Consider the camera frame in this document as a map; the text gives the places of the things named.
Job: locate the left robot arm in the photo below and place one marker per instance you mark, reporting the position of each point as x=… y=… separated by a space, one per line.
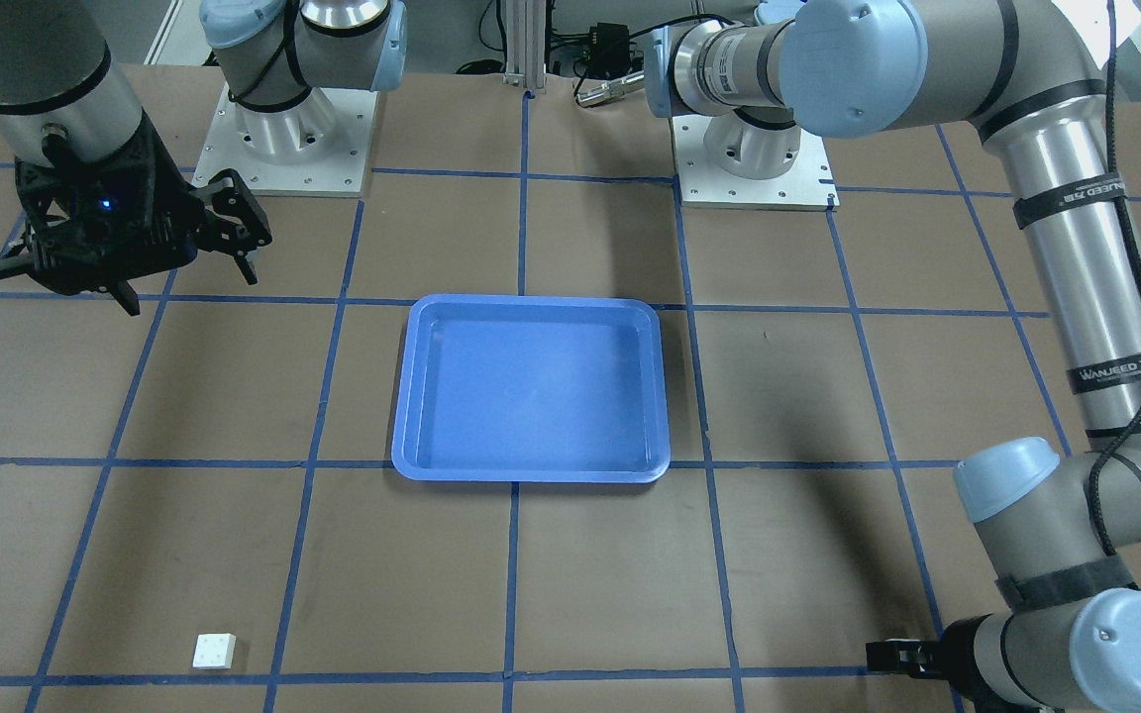
x=1019 y=74

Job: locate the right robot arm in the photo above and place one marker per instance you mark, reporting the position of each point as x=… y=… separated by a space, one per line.
x=61 y=77

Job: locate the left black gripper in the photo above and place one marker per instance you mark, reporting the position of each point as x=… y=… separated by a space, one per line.
x=967 y=654

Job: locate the aluminium frame post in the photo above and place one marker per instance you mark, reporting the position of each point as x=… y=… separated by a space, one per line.
x=526 y=44

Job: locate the white block robot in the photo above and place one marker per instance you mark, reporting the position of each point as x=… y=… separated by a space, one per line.
x=214 y=651

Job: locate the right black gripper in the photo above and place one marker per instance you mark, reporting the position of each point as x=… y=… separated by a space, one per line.
x=177 y=210

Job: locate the blue plastic tray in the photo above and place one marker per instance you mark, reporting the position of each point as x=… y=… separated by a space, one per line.
x=542 y=389

